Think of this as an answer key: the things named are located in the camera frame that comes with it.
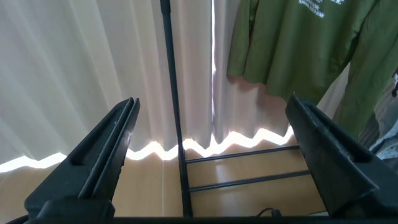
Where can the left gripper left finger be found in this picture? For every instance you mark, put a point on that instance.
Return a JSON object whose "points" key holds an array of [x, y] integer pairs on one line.
{"points": [[62, 193]]}

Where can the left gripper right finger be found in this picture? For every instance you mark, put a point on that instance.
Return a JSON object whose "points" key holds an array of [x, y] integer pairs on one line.
{"points": [[351, 183]]}

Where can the pale grey garment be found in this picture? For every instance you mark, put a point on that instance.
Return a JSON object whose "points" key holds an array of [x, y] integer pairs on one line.
{"points": [[387, 143]]}

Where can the green printed shirt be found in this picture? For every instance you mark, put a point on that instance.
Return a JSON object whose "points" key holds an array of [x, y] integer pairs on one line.
{"points": [[295, 46]]}

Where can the white laundry basket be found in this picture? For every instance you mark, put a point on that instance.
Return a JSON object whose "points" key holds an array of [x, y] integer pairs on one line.
{"points": [[384, 102]]}

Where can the black clothes rack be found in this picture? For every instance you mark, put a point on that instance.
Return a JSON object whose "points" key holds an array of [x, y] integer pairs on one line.
{"points": [[172, 77]]}

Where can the beige curtain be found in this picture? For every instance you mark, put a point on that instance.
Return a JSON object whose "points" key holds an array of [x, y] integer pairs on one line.
{"points": [[77, 62]]}

